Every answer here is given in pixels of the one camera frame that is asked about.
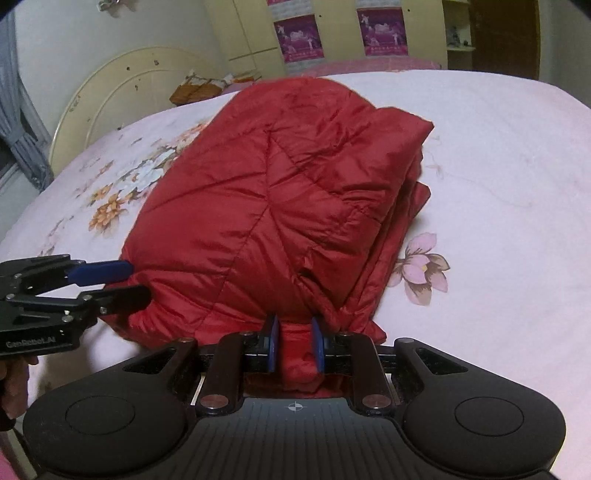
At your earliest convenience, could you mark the red puffer jacket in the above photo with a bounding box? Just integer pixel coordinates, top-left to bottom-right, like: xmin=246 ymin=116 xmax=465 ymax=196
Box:
xmin=106 ymin=77 xmax=433 ymax=398

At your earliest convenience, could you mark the person's left hand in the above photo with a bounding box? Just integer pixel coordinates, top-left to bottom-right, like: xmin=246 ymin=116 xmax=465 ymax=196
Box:
xmin=1 ymin=356 xmax=39 ymax=421

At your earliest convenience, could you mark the grey curtain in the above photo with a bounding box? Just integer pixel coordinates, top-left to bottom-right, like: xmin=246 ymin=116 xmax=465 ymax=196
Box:
xmin=1 ymin=12 xmax=53 ymax=191

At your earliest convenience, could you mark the white floral bed quilt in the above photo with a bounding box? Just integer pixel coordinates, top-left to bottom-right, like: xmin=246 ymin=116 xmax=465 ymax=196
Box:
xmin=1 ymin=70 xmax=590 ymax=479

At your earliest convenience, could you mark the cream round headboard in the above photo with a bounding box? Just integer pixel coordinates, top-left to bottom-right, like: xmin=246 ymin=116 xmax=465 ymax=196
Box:
xmin=49 ymin=46 xmax=222 ymax=175

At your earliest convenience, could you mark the pink bed sheet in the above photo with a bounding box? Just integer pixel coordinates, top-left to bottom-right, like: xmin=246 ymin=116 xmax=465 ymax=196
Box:
xmin=215 ymin=56 xmax=443 ymax=93

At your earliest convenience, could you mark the yellow wardrobe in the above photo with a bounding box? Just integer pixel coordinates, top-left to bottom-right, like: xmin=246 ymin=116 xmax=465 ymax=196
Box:
xmin=205 ymin=0 xmax=475 ymax=79

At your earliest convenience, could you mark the left purple poster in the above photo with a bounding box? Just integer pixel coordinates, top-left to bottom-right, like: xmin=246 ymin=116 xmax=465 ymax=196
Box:
xmin=273 ymin=15 xmax=325 ymax=63

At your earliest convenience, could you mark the purple poster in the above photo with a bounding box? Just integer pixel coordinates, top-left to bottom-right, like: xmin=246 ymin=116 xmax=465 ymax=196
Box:
xmin=356 ymin=7 xmax=409 ymax=57
xmin=273 ymin=15 xmax=325 ymax=63

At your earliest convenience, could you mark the right purple poster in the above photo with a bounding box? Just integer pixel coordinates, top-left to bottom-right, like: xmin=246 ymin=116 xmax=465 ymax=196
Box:
xmin=356 ymin=7 xmax=409 ymax=57

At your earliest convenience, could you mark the dark brown wooden door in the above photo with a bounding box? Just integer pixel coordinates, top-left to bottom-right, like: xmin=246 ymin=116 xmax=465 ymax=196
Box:
xmin=470 ymin=0 xmax=541 ymax=80

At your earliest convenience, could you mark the wall lamp fixture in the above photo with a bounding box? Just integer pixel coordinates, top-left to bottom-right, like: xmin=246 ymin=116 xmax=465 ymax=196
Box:
xmin=97 ymin=0 xmax=123 ymax=12

